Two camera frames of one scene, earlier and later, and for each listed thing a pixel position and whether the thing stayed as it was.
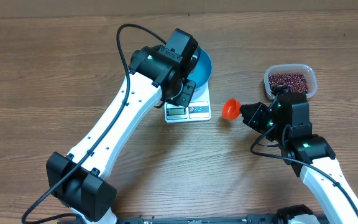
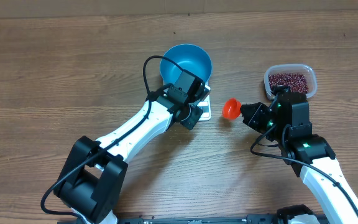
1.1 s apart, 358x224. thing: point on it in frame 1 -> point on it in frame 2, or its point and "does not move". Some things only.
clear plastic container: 299,78 does not move
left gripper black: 184,100 -> 191,122
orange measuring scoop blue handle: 231,108 does not move
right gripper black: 253,121 does not move
